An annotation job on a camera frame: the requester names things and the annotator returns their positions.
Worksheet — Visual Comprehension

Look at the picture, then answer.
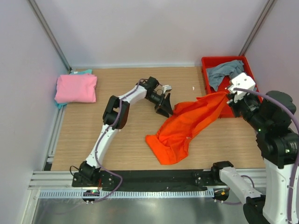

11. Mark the teal folded t-shirt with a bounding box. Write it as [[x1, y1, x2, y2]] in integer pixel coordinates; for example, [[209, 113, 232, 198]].
[[54, 69, 93, 109]]

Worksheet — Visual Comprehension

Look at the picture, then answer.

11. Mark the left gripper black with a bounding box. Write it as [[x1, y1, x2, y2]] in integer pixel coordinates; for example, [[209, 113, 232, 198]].
[[145, 92, 173, 118]]

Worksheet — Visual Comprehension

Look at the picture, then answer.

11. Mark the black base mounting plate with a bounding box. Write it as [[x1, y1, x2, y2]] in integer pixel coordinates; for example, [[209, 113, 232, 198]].
[[72, 169, 225, 192]]

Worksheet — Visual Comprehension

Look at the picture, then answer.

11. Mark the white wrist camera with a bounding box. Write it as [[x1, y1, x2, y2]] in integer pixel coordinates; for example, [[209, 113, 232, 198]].
[[227, 72, 256, 102], [162, 85, 172, 94]]

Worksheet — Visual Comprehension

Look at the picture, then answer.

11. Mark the white slotted cable duct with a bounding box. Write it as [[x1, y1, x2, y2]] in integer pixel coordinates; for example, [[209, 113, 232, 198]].
[[39, 189, 214, 199]]

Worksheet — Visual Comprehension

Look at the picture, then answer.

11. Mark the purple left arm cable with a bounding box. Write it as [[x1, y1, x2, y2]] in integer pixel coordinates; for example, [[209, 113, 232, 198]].
[[86, 78, 155, 206]]

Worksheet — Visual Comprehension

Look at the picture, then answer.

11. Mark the red plastic bin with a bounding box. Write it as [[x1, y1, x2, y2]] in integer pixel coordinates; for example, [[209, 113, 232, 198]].
[[201, 56, 258, 118]]

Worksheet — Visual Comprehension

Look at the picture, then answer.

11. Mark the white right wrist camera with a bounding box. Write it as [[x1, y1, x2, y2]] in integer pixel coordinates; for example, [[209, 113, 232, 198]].
[[227, 72, 256, 102]]

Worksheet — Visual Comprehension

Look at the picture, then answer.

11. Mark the grey crumpled t-shirt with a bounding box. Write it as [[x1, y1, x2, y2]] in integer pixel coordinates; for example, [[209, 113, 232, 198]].
[[206, 60, 244, 91]]

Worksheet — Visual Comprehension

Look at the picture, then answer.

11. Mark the pink folded t-shirt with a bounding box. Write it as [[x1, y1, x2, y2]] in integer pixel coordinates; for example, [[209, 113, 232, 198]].
[[54, 73, 98, 104]]

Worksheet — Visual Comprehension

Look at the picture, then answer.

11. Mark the orange t-shirt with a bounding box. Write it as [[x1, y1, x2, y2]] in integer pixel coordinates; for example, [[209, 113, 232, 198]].
[[145, 91, 227, 165]]

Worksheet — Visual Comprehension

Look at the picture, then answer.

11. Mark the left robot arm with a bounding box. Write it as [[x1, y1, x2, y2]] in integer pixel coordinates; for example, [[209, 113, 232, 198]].
[[72, 77, 173, 187]]

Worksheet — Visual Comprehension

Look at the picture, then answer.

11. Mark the aluminium front frame rail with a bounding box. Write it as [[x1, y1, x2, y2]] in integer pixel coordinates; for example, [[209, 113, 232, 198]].
[[28, 171, 73, 189]]

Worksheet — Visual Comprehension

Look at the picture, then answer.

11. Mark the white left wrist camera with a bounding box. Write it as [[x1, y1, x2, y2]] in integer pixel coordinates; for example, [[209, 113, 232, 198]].
[[162, 85, 172, 94]]

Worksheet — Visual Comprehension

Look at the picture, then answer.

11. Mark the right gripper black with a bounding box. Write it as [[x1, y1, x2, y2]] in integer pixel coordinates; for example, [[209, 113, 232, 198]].
[[227, 88, 270, 132]]

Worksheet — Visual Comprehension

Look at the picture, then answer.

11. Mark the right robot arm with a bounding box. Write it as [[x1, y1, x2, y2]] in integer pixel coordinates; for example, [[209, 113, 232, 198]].
[[210, 90, 299, 224]]

